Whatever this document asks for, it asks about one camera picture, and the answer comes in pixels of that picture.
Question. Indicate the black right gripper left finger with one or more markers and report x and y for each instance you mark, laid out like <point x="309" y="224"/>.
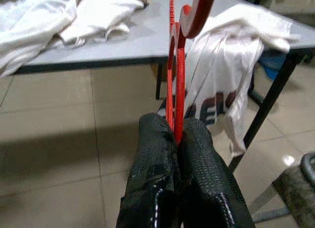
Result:
<point x="152" y="176"/>

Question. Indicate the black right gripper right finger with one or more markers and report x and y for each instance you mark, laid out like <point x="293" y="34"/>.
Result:
<point x="209" y="183"/>

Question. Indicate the red plastic hanger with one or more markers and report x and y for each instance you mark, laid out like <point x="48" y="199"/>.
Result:
<point x="180" y="90"/>

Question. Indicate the white printed t-shirt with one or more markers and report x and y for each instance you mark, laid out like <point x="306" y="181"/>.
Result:
<point x="221" y="65"/>

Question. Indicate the patterned cushion chair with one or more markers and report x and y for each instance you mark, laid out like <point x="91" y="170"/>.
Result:
<point x="295" y="188"/>

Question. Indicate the grey table with black legs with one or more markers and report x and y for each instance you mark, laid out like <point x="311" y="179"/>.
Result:
<point x="152" y="41"/>

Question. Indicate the cream garment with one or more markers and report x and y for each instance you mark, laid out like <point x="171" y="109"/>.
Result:
<point x="49" y="21"/>

